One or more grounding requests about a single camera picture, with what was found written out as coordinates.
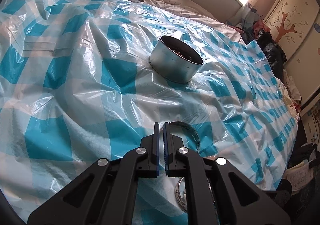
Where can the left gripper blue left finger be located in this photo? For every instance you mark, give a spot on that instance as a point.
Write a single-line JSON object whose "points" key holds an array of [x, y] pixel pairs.
{"points": [[149, 161]]}

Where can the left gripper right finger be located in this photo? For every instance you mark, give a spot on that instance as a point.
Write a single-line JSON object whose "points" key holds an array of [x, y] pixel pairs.
{"points": [[172, 143]]}

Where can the round metal tin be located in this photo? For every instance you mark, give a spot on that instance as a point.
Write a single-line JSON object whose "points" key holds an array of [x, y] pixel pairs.
{"points": [[174, 60]]}

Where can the blue checkered plastic sheet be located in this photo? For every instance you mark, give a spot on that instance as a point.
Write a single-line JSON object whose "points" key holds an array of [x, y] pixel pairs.
{"points": [[77, 85]]}

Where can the black plastic bag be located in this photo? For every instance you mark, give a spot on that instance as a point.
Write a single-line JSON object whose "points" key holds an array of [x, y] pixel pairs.
{"points": [[274, 53]]}

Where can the tree-decorated wardrobe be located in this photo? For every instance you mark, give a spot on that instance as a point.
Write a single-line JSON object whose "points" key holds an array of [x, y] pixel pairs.
{"points": [[294, 26]]}

